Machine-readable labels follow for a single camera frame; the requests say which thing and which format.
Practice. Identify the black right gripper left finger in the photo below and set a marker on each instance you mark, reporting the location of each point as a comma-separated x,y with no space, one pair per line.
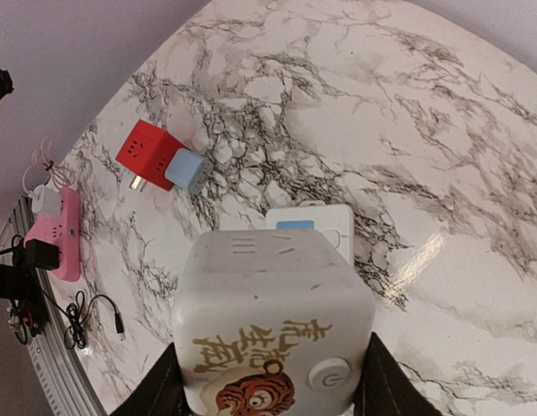
160,393

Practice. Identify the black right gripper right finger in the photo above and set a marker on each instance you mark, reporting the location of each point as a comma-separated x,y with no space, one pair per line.
384,389

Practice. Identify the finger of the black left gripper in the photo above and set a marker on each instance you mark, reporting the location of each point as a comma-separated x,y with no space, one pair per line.
6,83

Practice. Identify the white cube adapter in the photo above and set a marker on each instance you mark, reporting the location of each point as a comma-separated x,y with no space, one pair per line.
270,322

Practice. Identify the white charger with pink cable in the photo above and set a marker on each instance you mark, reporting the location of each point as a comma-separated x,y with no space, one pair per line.
46,200

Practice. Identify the red cube socket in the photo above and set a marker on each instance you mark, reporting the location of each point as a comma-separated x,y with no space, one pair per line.
147,152

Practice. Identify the pink triangular power strip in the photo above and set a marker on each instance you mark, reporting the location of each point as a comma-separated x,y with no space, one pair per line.
63,232

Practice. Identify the white multicolour power strip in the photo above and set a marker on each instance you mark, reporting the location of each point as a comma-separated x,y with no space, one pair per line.
335,222

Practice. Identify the black power adapter with cable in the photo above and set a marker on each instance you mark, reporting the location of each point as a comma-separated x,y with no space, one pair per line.
43,260

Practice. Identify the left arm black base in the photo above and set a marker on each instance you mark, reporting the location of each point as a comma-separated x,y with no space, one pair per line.
20,285

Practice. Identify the light blue plug adapter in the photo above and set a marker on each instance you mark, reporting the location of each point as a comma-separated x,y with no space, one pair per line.
188,170

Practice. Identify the aluminium front rail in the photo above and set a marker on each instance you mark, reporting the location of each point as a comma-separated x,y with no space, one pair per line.
58,370

